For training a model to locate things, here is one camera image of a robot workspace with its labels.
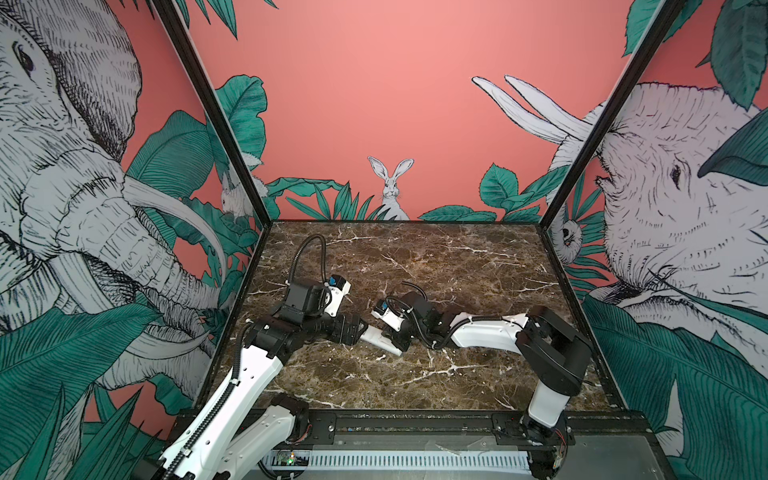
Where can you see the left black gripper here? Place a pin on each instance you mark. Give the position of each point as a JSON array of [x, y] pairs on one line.
[[340, 336]]

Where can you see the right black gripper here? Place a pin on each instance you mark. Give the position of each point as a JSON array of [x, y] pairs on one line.
[[394, 335]]

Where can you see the white remote control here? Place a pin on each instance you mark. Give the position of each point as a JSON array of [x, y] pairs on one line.
[[375, 337]]

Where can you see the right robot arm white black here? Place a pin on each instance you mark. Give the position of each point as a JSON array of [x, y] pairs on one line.
[[555, 351]]

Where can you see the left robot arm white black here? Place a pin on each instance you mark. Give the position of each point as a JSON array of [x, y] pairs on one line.
[[217, 445]]

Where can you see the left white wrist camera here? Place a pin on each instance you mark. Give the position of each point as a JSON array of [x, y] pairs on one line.
[[339, 287]]

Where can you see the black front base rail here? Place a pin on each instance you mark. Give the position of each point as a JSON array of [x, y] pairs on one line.
[[503, 427]]

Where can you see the white slotted cable duct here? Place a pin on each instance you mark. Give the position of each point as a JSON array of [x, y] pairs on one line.
[[349, 460]]

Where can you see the left black frame post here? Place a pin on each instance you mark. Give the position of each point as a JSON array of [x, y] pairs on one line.
[[169, 15]]

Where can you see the black frame post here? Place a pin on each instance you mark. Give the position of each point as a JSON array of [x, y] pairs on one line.
[[169, 15], [652, 37]]

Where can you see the right black frame post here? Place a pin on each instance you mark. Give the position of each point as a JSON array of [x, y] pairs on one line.
[[652, 37]]

